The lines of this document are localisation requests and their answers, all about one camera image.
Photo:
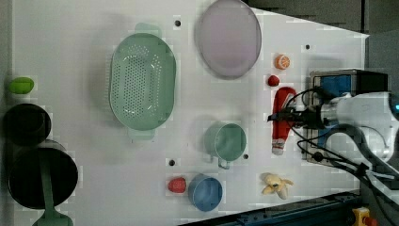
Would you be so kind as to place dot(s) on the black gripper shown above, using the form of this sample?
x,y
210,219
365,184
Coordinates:
x,y
309,118

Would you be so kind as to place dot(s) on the red plush ketchup bottle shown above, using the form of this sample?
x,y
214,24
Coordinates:
x,y
281,129

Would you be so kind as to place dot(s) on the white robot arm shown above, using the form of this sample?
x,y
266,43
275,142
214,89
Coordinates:
x,y
359,134

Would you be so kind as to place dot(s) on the grey round plate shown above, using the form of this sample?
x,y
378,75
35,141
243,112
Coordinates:
x,y
229,38

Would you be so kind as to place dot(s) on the small red strawberry toy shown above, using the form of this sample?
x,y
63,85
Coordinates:
x,y
273,81

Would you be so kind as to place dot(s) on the black toaster oven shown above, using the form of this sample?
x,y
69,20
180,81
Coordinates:
x,y
342,84

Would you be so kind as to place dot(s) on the orange slice toy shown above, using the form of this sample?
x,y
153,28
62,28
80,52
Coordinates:
x,y
282,62

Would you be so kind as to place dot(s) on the green metal mug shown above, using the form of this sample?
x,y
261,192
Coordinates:
x,y
225,141

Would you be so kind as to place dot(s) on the peeled banana toy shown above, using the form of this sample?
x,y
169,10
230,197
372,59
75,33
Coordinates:
x,y
275,184

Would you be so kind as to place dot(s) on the blue bowl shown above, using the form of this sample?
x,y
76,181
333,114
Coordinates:
x,y
205,192

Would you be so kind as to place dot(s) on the yellow emergency stop button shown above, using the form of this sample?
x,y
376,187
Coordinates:
x,y
363,218

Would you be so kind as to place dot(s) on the large red strawberry toy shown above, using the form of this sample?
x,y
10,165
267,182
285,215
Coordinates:
x,y
177,185

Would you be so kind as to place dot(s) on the green perforated colander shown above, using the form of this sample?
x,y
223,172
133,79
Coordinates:
x,y
142,82

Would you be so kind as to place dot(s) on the green lime toy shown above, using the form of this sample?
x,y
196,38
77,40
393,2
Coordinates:
x,y
21,85

